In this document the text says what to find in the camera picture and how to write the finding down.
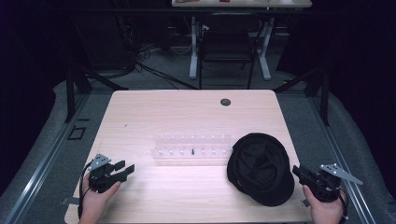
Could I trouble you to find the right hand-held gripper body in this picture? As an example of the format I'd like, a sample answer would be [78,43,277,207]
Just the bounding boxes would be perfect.
[303,163,364,203]

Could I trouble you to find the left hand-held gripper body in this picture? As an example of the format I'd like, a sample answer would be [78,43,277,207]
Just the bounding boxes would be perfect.
[88,153,129,194]

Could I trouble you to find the black cap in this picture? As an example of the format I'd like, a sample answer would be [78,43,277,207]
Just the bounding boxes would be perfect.
[226,132,295,207]

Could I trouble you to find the person's left hand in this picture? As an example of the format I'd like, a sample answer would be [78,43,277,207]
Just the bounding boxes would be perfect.
[78,174,122,224]

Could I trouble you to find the person's right hand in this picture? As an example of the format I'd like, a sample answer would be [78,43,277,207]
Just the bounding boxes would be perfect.
[302,185,348,224]

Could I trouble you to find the black tape square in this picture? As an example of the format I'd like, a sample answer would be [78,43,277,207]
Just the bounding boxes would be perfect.
[66,125,87,141]

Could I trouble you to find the clear acrylic peg rack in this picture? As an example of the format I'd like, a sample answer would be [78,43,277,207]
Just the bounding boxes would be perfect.
[150,133,234,161]

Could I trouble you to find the black metal stand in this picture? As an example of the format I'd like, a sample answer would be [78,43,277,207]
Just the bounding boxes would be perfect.
[64,63,129,124]
[274,65,332,127]

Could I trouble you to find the black chair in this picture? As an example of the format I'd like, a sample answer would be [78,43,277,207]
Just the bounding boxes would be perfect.
[198,12,263,90]

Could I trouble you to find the white desk with white legs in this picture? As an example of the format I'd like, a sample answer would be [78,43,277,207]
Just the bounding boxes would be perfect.
[171,0,313,81]

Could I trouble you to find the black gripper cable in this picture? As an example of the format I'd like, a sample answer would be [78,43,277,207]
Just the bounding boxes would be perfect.
[78,161,94,220]
[337,186,350,222]

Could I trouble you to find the aluminium floor rail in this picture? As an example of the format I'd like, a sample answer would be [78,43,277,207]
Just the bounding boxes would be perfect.
[3,92,92,224]
[306,92,379,224]

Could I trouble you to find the black floor cables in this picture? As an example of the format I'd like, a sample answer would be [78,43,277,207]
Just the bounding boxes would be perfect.
[134,60,200,91]

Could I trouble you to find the hanging black cable bundle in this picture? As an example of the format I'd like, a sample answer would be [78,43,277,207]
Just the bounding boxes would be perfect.
[115,0,141,68]

